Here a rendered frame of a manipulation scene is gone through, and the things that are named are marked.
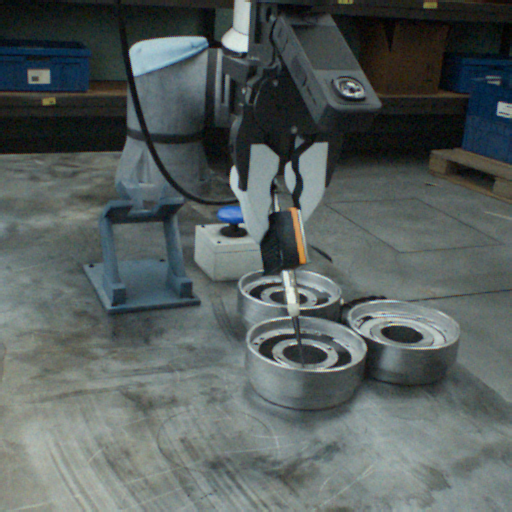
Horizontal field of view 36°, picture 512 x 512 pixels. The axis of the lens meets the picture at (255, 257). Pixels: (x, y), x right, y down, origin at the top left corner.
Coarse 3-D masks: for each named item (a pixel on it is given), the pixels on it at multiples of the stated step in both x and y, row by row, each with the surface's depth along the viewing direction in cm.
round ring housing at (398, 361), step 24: (360, 312) 78; (384, 312) 79; (408, 312) 79; (432, 312) 78; (384, 336) 77; (408, 336) 77; (432, 336) 75; (456, 336) 72; (384, 360) 71; (408, 360) 70; (432, 360) 70; (408, 384) 71
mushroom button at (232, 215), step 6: (222, 210) 92; (228, 210) 92; (234, 210) 92; (240, 210) 93; (222, 216) 92; (228, 216) 91; (234, 216) 91; (240, 216) 91; (228, 222) 91; (234, 222) 91; (240, 222) 91; (234, 228) 93
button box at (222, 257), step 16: (224, 224) 97; (240, 224) 97; (208, 240) 92; (224, 240) 91; (240, 240) 92; (208, 256) 92; (224, 256) 91; (240, 256) 91; (256, 256) 92; (208, 272) 92; (224, 272) 91; (240, 272) 92
